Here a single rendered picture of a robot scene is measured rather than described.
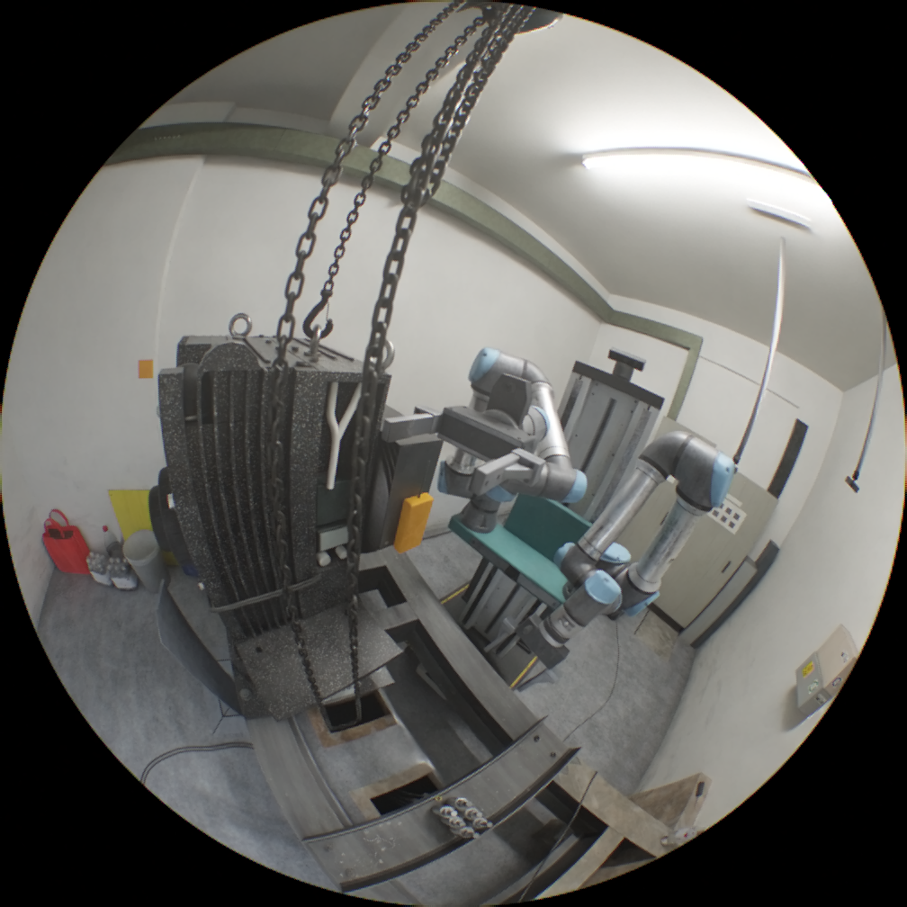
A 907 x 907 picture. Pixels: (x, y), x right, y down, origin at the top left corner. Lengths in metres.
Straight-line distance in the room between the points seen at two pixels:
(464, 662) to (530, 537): 0.57
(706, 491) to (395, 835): 1.20
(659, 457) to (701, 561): 2.37
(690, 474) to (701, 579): 2.45
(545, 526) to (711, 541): 2.15
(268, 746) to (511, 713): 0.83
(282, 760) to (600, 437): 1.49
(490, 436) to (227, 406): 0.41
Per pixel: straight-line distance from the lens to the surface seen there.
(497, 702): 1.20
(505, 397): 0.43
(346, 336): 1.74
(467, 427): 0.39
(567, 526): 1.06
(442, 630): 1.27
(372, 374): 0.21
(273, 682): 0.87
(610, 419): 1.04
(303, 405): 0.51
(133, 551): 2.34
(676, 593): 3.19
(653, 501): 2.96
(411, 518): 0.68
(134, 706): 2.11
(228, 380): 0.49
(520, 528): 1.15
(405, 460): 0.60
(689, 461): 0.71
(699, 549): 3.01
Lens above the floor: 1.71
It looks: 22 degrees down
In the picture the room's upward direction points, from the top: 17 degrees clockwise
